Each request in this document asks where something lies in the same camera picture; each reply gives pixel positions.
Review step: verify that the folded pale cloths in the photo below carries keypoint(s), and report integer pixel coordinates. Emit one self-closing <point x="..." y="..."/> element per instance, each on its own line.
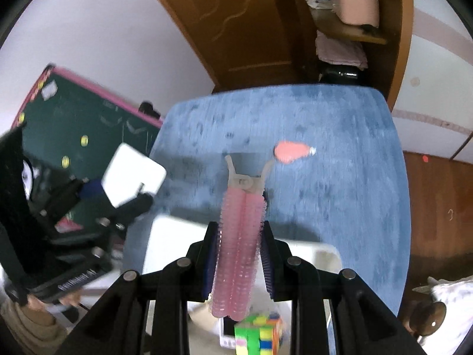
<point x="340" y="51"/>

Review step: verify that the round wooden bed knob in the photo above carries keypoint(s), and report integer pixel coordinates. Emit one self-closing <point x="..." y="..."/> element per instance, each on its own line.
<point x="428" y="318"/>

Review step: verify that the white handheld game console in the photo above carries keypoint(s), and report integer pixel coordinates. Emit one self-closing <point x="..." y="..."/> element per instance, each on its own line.
<point x="226" y="336"/>

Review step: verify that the blue fuzzy mat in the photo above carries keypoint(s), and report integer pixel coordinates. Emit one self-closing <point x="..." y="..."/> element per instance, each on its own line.
<point x="332" y="199"/>

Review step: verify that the multicoloured puzzle cube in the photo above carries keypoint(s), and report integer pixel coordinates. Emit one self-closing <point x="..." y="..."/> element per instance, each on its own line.
<point x="258" y="334"/>

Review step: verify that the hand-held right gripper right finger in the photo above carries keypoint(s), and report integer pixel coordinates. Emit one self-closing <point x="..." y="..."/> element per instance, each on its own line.
<point x="266" y="266"/>

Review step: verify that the white square box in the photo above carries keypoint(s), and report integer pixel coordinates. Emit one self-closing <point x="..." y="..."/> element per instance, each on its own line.
<point x="133" y="173"/>

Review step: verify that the brown wooden door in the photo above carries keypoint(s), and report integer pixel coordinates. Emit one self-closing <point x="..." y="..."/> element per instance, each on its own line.
<point x="236" y="26"/>

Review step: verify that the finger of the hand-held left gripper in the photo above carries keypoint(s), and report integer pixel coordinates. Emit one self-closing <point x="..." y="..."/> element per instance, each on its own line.
<point x="92" y="189"/>
<point x="133" y="207"/>

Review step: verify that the white storage box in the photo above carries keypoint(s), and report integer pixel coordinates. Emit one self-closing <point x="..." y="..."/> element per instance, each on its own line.
<point x="166" y="244"/>

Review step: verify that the green chalkboard with pink frame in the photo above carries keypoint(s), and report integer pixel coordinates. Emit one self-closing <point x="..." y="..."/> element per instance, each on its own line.
<point x="74" y="118"/>

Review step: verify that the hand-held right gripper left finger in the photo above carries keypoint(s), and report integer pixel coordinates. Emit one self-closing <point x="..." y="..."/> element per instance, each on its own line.
<point x="211" y="262"/>

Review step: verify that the person's left forearm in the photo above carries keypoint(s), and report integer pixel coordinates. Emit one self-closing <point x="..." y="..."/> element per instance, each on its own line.
<point x="26" y="329"/>

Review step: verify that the yellow round magnet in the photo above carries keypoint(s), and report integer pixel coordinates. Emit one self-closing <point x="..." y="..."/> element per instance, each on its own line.
<point x="84" y="140"/>
<point x="65" y="161"/>
<point x="22" y="118"/>

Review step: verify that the person's left hand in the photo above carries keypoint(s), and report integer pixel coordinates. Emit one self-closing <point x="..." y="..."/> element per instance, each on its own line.
<point x="35" y="302"/>

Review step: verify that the white bedding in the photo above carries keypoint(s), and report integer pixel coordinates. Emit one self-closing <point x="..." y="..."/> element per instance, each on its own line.
<point x="454" y="296"/>

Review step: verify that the wooden shelf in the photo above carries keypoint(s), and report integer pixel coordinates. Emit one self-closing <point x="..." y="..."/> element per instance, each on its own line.
<point x="347" y="31"/>

